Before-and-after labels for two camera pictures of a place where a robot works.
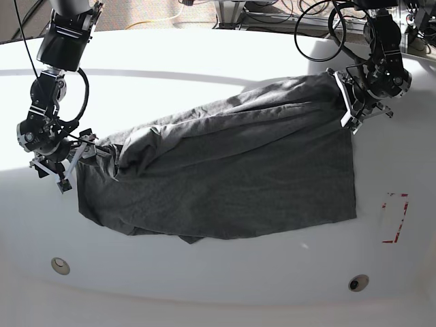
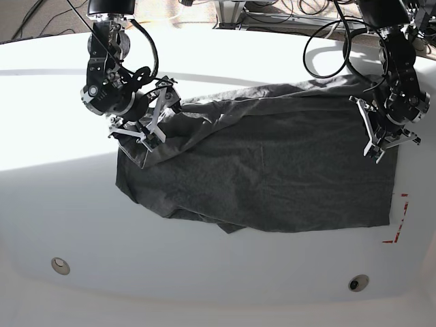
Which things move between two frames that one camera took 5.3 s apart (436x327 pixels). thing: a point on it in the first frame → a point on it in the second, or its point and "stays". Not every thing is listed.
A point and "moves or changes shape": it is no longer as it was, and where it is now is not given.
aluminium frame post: x=227 y=12 stays
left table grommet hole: x=60 y=266 stays
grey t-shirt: x=272 y=156 moves or changes shape
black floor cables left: x=31 y=9 stays
